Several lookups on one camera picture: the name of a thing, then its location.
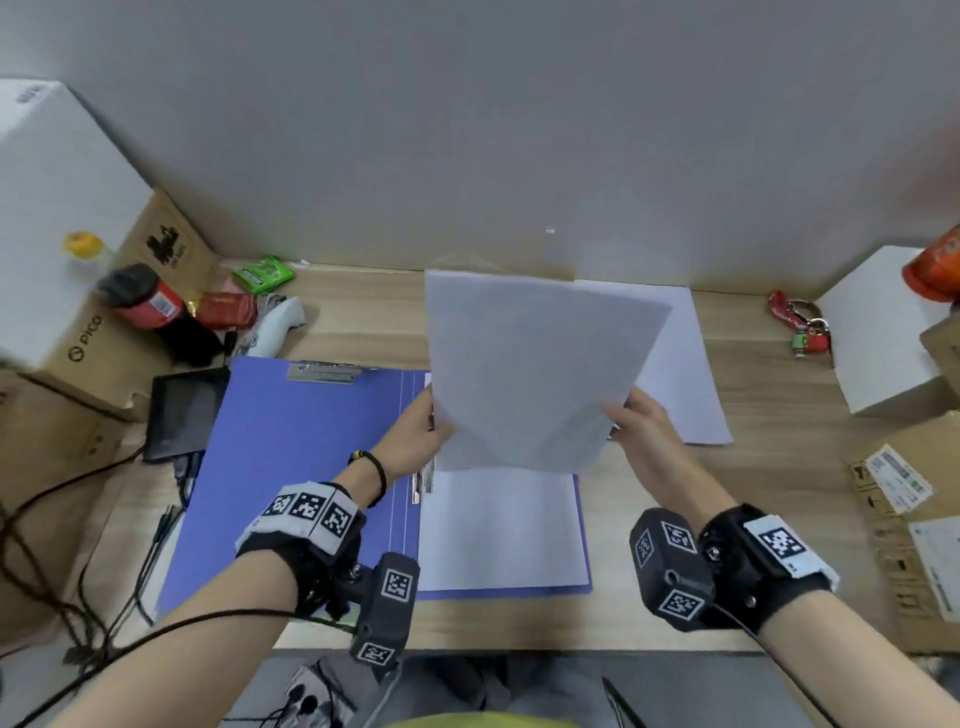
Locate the black wrist camera with markers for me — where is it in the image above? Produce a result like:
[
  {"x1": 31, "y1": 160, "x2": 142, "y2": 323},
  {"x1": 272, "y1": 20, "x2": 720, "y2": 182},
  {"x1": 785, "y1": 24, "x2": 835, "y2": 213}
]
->
[
  {"x1": 234, "y1": 482, "x2": 421, "y2": 670},
  {"x1": 628, "y1": 503, "x2": 841, "y2": 634}
]

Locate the white handheld controller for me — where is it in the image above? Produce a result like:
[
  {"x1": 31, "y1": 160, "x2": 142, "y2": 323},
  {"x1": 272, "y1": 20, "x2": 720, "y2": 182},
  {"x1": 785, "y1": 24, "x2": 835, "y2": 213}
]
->
[{"x1": 232, "y1": 296, "x2": 307, "y2": 360}]

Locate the black cable bundle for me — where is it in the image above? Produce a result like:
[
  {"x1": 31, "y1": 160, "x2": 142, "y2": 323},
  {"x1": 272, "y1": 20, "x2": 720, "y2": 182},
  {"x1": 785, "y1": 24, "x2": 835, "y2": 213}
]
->
[{"x1": 0, "y1": 446, "x2": 185, "y2": 676}]

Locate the person's yellow shirt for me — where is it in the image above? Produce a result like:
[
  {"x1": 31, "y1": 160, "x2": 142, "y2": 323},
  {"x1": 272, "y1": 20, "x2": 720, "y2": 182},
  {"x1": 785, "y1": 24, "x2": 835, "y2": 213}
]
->
[{"x1": 382, "y1": 712, "x2": 579, "y2": 728}]

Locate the green gum packet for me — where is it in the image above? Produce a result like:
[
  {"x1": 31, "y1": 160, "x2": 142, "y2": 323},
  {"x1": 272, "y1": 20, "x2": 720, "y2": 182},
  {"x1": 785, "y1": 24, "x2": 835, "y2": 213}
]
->
[{"x1": 230, "y1": 256, "x2": 296, "y2": 296}]

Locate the white coiled cable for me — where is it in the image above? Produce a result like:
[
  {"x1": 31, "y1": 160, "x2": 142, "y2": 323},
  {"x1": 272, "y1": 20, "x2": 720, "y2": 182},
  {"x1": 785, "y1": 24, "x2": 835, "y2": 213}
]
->
[{"x1": 224, "y1": 296, "x2": 286, "y2": 354}]

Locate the red keychain with green charm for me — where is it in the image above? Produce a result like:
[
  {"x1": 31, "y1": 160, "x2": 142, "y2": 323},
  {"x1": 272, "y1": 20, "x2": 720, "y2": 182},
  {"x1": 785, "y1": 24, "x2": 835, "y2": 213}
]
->
[{"x1": 766, "y1": 290, "x2": 834, "y2": 361}]

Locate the person's right hand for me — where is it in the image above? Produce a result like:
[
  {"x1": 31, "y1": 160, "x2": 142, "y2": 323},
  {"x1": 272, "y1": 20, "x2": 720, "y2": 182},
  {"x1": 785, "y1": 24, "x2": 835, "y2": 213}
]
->
[{"x1": 603, "y1": 387, "x2": 740, "y2": 534}]

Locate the black bead bracelet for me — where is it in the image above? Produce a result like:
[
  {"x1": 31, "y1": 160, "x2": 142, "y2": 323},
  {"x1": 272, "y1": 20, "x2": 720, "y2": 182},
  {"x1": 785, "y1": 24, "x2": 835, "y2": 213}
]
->
[{"x1": 347, "y1": 449, "x2": 389, "y2": 510}]

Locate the black tablet cable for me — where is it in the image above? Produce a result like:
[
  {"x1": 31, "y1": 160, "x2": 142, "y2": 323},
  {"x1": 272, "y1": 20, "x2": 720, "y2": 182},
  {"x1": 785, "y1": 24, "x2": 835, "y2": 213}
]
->
[{"x1": 172, "y1": 452, "x2": 205, "y2": 511}]

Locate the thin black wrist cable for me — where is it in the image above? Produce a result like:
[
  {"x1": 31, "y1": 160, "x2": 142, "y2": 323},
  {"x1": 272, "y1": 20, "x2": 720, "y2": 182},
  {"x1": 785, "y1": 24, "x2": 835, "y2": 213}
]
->
[
  {"x1": 719, "y1": 614, "x2": 841, "y2": 728},
  {"x1": 14, "y1": 608, "x2": 354, "y2": 728}
]

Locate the red can with black lid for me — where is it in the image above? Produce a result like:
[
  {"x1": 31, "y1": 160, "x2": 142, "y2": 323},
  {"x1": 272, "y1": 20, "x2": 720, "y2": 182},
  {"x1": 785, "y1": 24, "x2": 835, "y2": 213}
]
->
[{"x1": 97, "y1": 262, "x2": 187, "y2": 331}]

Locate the person's left hand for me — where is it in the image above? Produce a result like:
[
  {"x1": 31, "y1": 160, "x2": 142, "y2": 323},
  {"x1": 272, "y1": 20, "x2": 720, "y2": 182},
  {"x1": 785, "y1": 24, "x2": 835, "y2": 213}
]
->
[{"x1": 368, "y1": 386, "x2": 457, "y2": 504}]

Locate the plain brown cardboard box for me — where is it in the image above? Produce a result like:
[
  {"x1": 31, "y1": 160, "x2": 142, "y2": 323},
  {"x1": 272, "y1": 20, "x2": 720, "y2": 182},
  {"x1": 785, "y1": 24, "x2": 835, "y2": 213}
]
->
[{"x1": 0, "y1": 367, "x2": 148, "y2": 646}]

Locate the person's left forearm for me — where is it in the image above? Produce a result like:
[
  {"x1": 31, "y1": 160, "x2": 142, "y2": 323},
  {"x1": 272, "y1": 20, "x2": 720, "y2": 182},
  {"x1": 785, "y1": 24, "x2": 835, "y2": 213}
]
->
[{"x1": 48, "y1": 551, "x2": 301, "y2": 728}]

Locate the red snack packet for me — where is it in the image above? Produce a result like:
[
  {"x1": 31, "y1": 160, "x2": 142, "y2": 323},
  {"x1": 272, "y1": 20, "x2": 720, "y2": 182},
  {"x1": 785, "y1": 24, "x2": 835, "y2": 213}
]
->
[{"x1": 193, "y1": 290, "x2": 260, "y2": 331}]

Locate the blue plastic folder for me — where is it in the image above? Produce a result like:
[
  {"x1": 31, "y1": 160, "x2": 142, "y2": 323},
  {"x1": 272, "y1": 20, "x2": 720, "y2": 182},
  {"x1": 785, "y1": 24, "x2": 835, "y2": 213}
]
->
[{"x1": 155, "y1": 356, "x2": 594, "y2": 620}]

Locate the small black tablet screen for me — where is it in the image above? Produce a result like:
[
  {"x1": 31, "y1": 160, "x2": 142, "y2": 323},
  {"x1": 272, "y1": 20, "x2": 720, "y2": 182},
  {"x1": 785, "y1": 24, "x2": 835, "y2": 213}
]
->
[{"x1": 142, "y1": 367, "x2": 232, "y2": 465}]

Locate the clear tape piece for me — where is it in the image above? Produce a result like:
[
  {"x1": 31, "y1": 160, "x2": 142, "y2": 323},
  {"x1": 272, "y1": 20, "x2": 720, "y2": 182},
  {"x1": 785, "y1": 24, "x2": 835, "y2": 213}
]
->
[{"x1": 434, "y1": 254, "x2": 511, "y2": 275}]

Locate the orange drink bottle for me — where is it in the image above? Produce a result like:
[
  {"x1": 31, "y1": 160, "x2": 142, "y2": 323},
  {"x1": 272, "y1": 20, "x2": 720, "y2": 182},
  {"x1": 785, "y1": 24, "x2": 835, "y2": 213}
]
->
[{"x1": 902, "y1": 223, "x2": 960, "y2": 304}]

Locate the tidy white paper stack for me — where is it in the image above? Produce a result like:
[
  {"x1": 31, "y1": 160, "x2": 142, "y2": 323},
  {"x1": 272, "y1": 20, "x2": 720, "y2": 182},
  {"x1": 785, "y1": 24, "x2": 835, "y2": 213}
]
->
[{"x1": 573, "y1": 279, "x2": 735, "y2": 448}]

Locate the person's right forearm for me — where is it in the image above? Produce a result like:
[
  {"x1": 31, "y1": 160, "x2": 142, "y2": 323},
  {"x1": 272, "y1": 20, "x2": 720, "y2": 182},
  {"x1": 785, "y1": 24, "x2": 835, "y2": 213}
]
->
[{"x1": 764, "y1": 588, "x2": 960, "y2": 728}]

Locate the flat cardboard box with labels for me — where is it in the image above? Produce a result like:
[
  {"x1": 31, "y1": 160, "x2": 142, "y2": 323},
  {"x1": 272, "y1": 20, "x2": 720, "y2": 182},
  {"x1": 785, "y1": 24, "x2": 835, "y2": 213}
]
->
[{"x1": 843, "y1": 410, "x2": 960, "y2": 654}]

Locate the dark brown chair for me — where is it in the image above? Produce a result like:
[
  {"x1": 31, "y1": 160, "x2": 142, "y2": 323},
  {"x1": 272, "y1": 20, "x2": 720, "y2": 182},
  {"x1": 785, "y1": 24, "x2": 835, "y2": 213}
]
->
[{"x1": 599, "y1": 674, "x2": 646, "y2": 728}]

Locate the brown box with white top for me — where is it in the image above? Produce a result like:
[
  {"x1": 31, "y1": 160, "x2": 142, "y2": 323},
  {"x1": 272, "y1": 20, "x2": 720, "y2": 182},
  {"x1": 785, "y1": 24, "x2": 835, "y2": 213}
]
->
[{"x1": 0, "y1": 78, "x2": 223, "y2": 421}]

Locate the large cardboard box with window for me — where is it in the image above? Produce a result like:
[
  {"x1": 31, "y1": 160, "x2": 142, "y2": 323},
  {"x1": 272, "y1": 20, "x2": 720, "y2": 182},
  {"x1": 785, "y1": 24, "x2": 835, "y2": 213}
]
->
[{"x1": 918, "y1": 314, "x2": 960, "y2": 399}]

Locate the small white box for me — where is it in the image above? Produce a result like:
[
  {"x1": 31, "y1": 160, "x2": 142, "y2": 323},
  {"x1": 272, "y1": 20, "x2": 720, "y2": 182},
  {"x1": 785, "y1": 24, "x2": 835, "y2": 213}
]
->
[{"x1": 813, "y1": 245, "x2": 954, "y2": 418}]

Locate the white power strip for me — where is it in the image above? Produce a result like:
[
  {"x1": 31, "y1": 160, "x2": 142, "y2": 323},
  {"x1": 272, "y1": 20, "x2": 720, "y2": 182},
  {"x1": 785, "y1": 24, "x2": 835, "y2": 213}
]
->
[{"x1": 284, "y1": 659, "x2": 358, "y2": 728}]

